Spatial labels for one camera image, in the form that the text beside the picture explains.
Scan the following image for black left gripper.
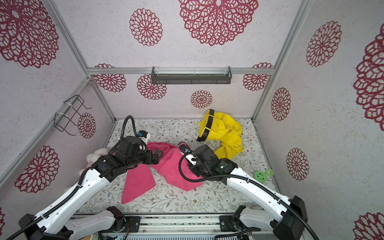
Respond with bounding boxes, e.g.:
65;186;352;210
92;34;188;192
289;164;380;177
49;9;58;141
126;147;164;170

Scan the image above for pink trousers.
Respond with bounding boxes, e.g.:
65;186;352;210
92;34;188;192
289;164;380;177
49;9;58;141
121;142;203;204

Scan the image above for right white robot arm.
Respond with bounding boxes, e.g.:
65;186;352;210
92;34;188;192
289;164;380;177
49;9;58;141
182;145;312;240

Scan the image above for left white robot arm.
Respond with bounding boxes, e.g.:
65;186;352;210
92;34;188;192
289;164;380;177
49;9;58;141
9;136;164;240

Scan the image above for yellow trousers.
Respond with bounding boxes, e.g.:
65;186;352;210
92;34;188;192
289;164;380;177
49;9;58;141
199;111;244;160

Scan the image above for green plastic toy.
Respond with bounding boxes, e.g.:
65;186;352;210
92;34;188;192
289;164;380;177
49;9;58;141
254;169;275;183

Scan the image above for white plush toy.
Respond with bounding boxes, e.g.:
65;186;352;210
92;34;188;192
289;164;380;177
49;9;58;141
80;148;109;175

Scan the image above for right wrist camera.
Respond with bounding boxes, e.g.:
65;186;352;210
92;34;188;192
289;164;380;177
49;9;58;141
184;152;198;166

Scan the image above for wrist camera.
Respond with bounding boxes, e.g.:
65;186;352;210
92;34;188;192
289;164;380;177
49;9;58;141
138;130;151;145
184;152;198;166

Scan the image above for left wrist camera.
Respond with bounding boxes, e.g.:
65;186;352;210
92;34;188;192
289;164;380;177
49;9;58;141
138;130;151;145

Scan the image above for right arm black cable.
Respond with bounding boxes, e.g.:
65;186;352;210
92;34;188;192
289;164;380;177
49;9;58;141
178;151;320;240

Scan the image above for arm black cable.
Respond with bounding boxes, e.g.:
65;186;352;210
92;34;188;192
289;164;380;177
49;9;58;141
178;151;320;240
4;115;148;240

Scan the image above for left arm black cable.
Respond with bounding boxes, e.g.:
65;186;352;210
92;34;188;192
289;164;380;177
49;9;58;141
4;115;148;240

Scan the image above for metal base rail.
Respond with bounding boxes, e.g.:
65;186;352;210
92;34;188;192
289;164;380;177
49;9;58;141
70;213;304;240

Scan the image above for black wall shelf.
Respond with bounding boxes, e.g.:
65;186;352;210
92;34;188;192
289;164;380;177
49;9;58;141
150;67;233;85

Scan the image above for black wire wall rack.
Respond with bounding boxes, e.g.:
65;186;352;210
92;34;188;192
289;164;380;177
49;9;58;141
53;95;92;137

